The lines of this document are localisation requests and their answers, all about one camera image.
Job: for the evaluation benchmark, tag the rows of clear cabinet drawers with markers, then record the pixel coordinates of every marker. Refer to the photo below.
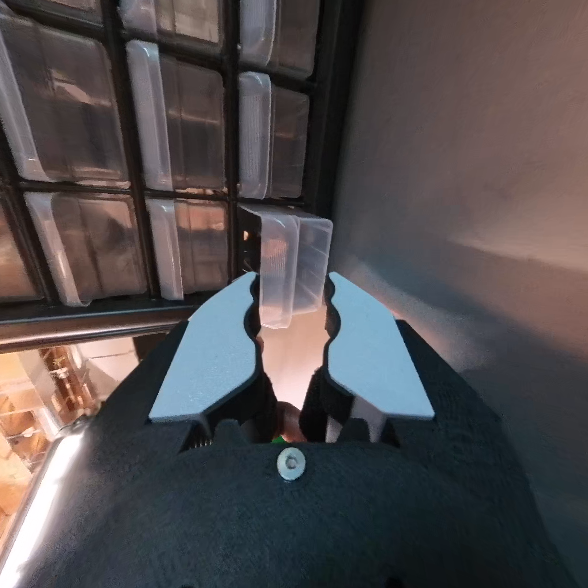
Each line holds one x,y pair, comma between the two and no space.
69,115

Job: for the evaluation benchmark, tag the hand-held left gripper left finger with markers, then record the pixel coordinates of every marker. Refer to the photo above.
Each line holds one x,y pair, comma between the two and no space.
206,358

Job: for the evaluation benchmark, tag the clear plastic drawer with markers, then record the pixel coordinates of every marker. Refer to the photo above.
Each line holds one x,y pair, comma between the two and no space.
294,266

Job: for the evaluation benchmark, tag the person's left hand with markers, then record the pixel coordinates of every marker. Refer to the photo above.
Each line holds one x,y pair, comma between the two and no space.
290,420

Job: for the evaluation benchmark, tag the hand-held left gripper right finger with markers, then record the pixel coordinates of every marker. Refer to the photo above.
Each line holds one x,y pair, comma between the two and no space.
376,363

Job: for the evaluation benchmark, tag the black drawer cabinet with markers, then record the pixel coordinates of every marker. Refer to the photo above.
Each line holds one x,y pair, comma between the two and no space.
335,115

